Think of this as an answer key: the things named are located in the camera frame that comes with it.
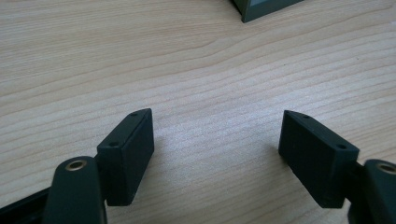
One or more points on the dark green box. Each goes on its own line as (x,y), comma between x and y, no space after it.
(264,7)

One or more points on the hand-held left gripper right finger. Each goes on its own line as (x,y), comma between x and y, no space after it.
(314,155)

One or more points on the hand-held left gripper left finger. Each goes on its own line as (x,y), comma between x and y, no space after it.
(130,155)

